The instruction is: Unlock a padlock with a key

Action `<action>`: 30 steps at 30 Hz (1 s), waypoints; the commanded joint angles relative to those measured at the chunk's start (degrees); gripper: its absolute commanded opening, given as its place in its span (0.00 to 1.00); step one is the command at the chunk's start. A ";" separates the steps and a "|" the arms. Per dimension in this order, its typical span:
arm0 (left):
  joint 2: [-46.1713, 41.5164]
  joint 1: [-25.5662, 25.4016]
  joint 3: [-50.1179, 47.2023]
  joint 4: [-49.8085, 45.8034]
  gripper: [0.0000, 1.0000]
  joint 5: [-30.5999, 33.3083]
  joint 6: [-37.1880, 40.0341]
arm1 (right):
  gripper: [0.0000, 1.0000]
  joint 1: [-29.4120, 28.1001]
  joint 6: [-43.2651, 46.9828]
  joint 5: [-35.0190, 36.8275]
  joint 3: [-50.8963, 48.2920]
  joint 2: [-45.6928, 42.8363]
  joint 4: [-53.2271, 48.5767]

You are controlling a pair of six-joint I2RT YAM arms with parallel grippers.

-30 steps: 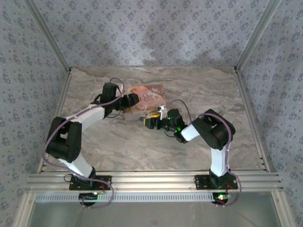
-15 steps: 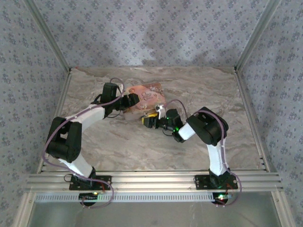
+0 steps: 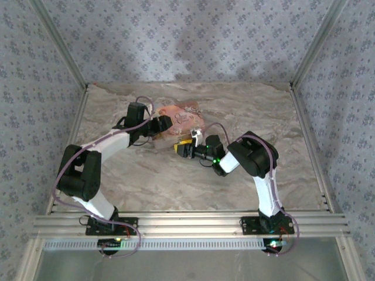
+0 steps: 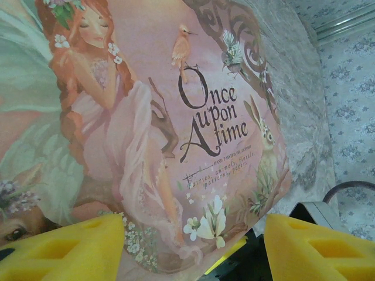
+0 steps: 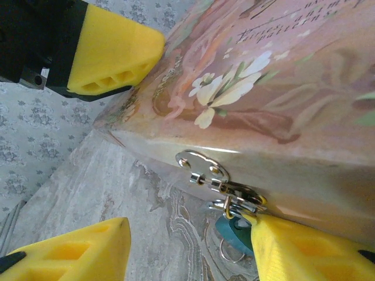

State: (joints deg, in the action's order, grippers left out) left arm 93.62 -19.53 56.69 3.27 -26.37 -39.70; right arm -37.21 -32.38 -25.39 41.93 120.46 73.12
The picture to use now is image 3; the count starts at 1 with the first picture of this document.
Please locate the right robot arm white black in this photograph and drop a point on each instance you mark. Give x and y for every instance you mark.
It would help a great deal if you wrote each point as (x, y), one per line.
(266, 196)

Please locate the right black controller board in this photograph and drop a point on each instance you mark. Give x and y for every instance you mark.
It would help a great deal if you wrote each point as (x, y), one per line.
(274, 245)

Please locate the left black controller board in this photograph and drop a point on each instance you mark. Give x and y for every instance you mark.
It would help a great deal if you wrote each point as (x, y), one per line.
(109, 243)

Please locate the aluminium frame leg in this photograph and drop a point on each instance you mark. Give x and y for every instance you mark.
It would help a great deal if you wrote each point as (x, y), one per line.
(29, 260)
(350, 260)

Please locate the black controller board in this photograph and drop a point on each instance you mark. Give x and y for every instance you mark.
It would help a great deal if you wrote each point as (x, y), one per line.
(274, 245)
(109, 243)

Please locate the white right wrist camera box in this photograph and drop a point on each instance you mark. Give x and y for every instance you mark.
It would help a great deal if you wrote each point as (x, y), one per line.
(196, 135)

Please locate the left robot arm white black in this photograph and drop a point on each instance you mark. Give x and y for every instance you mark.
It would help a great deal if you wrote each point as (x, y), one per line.
(111, 143)

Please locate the aluminium frame post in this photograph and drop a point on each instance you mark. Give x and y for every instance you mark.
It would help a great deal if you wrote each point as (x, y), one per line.
(317, 44)
(60, 44)

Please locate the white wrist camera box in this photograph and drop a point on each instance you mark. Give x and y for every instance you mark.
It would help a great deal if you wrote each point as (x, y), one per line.
(150, 112)
(196, 135)

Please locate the aluminium mounting rail beam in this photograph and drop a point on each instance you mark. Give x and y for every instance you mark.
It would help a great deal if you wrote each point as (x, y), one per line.
(187, 225)

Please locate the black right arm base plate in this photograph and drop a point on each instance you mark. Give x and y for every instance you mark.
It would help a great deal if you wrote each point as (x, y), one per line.
(249, 225)

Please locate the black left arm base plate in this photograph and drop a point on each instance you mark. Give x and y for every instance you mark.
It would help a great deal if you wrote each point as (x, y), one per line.
(130, 224)

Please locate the pink snack bag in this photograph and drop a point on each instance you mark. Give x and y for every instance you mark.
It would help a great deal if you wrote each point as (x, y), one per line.
(181, 117)

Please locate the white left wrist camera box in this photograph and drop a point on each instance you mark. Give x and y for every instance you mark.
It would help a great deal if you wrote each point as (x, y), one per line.
(150, 112)

